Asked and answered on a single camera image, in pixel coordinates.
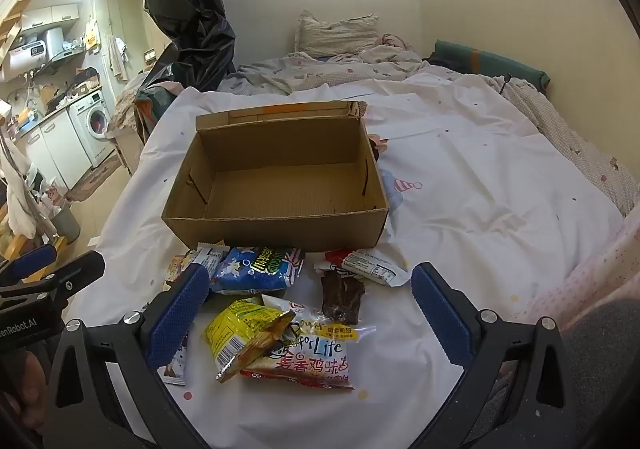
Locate white washing machine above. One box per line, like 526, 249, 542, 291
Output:
67, 88, 117, 168

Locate pink dotted cloth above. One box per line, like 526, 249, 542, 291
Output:
515, 214, 640, 332

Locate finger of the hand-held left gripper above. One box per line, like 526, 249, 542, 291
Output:
0, 250, 107, 308
0, 243, 57, 287

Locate white hanging towel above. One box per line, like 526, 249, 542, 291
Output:
107, 36, 129, 80

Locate floor mat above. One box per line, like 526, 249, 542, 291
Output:
65, 149, 123, 202

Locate grey trash bin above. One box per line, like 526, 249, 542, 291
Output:
50, 206, 82, 245

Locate dark brown jerky packet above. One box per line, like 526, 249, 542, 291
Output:
320, 269, 367, 325

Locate pile of clothes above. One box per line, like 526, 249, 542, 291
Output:
107, 41, 177, 140

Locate grey floral quilt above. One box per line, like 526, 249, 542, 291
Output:
217, 34, 461, 97

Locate white printed snack bag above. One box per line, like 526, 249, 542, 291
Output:
240, 294, 377, 391

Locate green mat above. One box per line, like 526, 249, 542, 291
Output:
425, 40, 551, 92

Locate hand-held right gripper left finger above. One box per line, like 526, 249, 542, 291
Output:
30, 264, 211, 449

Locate red white snack bar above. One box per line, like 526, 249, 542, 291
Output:
314, 249, 410, 288

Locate brown cardboard box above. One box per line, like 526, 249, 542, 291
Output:
161, 100, 390, 252

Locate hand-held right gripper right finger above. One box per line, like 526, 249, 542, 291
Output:
410, 261, 596, 449

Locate white wall cabinet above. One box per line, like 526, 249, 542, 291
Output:
20, 3, 81, 30

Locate white water heater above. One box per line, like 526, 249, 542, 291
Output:
0, 46, 53, 82

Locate tall white cabinet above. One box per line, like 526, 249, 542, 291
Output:
91, 0, 132, 90

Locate white printed bedsheet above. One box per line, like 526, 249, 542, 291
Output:
65, 73, 640, 449

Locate blue snack packet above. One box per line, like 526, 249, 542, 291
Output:
209, 245, 306, 295

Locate beige snack packet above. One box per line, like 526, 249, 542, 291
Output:
166, 253, 201, 291

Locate beige checked quilt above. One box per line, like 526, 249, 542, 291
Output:
500, 74, 640, 218

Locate small white snack packet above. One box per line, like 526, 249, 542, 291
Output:
196, 242, 231, 281

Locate white hanging cloth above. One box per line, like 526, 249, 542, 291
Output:
0, 139, 58, 241

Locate person's left hand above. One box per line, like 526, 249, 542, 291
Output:
0, 349, 50, 435

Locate person's grey trousers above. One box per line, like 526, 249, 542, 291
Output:
480, 296, 640, 449

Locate black plastic bag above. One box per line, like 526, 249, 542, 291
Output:
144, 0, 237, 92

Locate floral pillow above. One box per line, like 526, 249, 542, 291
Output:
294, 11, 380, 57

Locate golden tan snack packet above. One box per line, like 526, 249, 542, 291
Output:
216, 310, 297, 384

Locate white kitchen cabinet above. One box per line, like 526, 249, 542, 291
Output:
22, 111, 85, 190

